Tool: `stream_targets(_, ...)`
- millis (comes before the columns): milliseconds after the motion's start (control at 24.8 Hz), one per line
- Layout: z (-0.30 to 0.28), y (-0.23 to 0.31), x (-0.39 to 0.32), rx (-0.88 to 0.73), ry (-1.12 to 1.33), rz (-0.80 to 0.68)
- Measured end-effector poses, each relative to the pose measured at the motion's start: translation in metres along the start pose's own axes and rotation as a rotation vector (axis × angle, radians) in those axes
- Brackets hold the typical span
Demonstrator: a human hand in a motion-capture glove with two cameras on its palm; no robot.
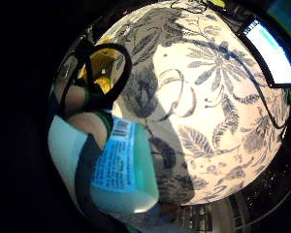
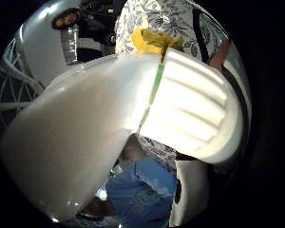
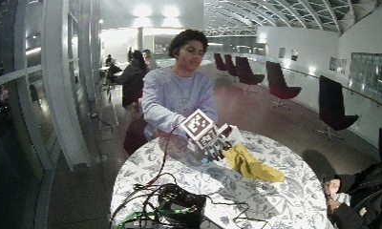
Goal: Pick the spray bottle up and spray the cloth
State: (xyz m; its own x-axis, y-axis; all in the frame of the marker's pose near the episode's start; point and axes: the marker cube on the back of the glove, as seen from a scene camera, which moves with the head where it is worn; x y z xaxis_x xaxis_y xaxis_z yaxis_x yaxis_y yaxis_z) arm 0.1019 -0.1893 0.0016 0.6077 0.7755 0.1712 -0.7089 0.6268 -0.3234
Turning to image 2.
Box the white chair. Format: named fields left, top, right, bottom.
left=169, top=159, right=211, bottom=228

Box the the person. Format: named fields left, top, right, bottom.
left=105, top=0, right=233, bottom=228

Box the clear plastic water bottle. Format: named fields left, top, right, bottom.
left=60, top=24, right=81, bottom=65

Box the white lattice railing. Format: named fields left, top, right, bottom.
left=0, top=37, right=45, bottom=131

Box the black shoulder strap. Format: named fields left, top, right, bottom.
left=191, top=6, right=211, bottom=65

